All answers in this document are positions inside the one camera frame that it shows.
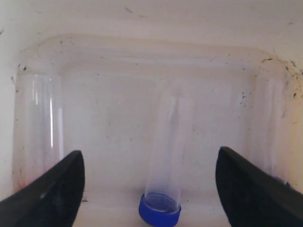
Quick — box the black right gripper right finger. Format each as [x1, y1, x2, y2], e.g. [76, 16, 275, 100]
[215, 147, 303, 227]

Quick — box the clear tube blue cap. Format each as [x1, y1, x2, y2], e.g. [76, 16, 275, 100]
[138, 83, 194, 227]

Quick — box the clear tube orange cap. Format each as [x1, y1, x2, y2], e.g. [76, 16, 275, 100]
[249, 76, 289, 184]
[12, 74, 64, 192]

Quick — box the cream plastic bin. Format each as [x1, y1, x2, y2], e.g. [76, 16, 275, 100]
[0, 0, 303, 227]

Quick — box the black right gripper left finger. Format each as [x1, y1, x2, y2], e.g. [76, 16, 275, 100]
[0, 150, 85, 227]

